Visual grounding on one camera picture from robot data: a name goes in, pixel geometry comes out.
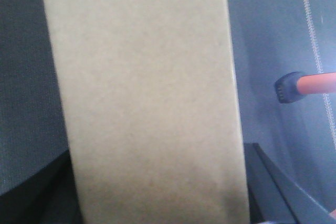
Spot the brown cardboard package box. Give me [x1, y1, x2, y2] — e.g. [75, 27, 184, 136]
[44, 0, 249, 223]

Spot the orange black barcode scanner gun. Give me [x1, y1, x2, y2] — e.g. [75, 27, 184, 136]
[274, 72, 335, 104]

